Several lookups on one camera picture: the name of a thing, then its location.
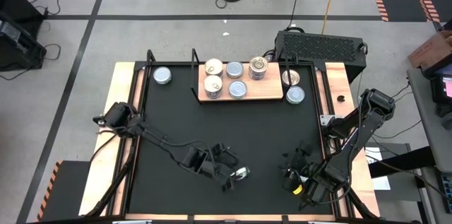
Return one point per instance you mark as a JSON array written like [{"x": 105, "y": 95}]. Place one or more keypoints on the wooden shelf with black frames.
[{"x": 268, "y": 89}]

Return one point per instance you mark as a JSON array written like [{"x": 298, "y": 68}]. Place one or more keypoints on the brown cardboard box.
[{"x": 431, "y": 51}]

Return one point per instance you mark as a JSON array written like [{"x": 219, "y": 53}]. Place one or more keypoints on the black aluminium rig frame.
[{"x": 113, "y": 183}]

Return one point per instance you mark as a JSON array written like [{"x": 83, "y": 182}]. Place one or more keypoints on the tablet with pink screen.
[{"x": 441, "y": 89}]

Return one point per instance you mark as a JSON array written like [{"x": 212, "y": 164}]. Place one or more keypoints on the black crate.
[{"x": 17, "y": 1}]

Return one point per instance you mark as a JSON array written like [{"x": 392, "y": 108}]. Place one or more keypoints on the cream lid seafood can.
[{"x": 213, "y": 83}]

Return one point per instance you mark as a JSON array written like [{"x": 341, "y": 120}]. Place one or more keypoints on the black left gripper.
[{"x": 222, "y": 164}]

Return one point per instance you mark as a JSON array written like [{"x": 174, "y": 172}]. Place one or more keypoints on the gold lid seafood can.
[
  {"x": 295, "y": 79},
  {"x": 258, "y": 64},
  {"x": 258, "y": 77}
]

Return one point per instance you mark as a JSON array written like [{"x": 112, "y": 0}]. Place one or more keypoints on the green label tuna can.
[
  {"x": 234, "y": 69},
  {"x": 237, "y": 89},
  {"x": 243, "y": 172}
]

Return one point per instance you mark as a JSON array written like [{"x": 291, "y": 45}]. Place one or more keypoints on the black equipment case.
[{"x": 17, "y": 51}]

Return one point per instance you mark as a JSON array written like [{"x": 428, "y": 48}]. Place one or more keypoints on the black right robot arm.
[{"x": 356, "y": 139}]

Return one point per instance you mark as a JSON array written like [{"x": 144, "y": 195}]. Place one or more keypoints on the black power strip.
[{"x": 446, "y": 188}]

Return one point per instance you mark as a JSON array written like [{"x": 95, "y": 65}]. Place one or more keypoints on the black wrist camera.
[
  {"x": 219, "y": 150},
  {"x": 290, "y": 185}
]

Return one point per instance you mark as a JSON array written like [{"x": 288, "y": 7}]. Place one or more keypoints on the black table mat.
[{"x": 212, "y": 128}]

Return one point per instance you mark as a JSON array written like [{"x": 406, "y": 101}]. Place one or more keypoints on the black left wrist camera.
[{"x": 219, "y": 150}]

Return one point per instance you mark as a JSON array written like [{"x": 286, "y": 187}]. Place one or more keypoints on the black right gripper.
[{"x": 312, "y": 178}]

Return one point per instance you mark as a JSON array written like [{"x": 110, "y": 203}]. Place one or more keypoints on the blue label salmon can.
[
  {"x": 214, "y": 66},
  {"x": 162, "y": 75},
  {"x": 213, "y": 96}
]

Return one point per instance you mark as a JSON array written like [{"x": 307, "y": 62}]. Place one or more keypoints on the black computer tower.
[{"x": 318, "y": 47}]

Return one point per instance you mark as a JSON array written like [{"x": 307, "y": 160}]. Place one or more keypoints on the black flat bar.
[{"x": 406, "y": 162}]

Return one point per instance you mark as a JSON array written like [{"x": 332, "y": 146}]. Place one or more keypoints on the white paper sheet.
[{"x": 381, "y": 181}]

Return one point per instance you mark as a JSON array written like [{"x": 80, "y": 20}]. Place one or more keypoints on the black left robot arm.
[{"x": 155, "y": 136}]

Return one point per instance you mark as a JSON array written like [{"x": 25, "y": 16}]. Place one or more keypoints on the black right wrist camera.
[{"x": 290, "y": 185}]

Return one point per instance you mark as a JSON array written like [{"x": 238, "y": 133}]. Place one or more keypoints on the silver metal bracket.
[
  {"x": 99, "y": 121},
  {"x": 325, "y": 119}
]

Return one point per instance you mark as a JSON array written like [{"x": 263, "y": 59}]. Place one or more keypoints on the grey side table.
[{"x": 427, "y": 128}]

